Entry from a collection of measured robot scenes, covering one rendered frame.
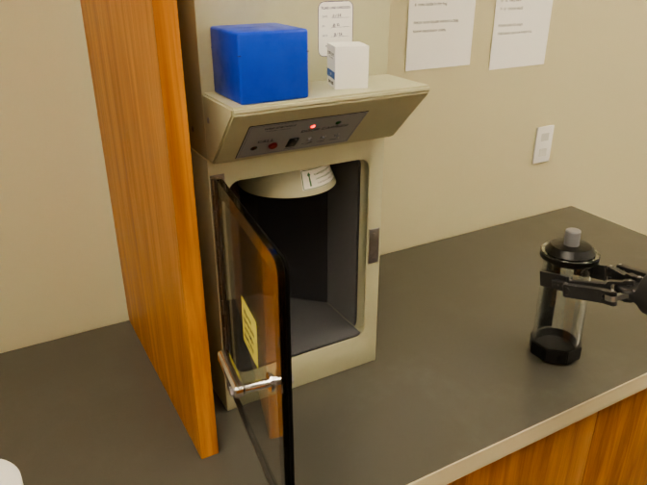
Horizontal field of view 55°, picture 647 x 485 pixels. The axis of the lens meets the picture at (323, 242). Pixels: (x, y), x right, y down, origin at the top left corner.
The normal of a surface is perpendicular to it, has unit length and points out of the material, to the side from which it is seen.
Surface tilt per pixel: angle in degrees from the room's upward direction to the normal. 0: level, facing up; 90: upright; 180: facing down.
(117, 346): 0
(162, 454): 0
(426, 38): 90
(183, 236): 90
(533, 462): 90
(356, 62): 90
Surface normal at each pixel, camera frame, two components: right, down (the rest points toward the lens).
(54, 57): 0.49, 0.37
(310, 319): 0.00, -0.91
